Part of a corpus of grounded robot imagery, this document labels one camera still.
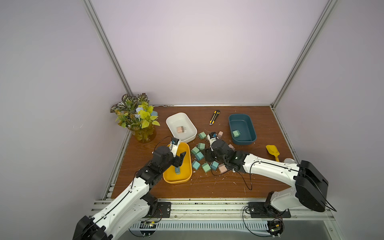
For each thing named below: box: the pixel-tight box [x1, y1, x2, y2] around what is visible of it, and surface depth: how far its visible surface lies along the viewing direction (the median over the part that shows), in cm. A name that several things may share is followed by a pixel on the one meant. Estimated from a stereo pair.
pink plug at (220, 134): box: [217, 130, 224, 139], surface depth 102 cm
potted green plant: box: [110, 93, 161, 143], surface depth 91 cm
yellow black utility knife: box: [209, 110, 221, 126], surface depth 113 cm
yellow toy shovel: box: [266, 145, 280, 162], surface depth 95 cm
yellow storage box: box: [163, 142, 193, 184], surface depth 86 cm
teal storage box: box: [228, 113, 257, 145], surface depth 105 cm
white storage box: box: [166, 112, 198, 143], surface depth 108 cm
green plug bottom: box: [201, 162, 211, 173], surface depth 88 cm
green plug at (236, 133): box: [232, 130, 242, 138], surface depth 102 cm
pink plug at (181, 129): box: [176, 126, 187, 134], surface depth 106 cm
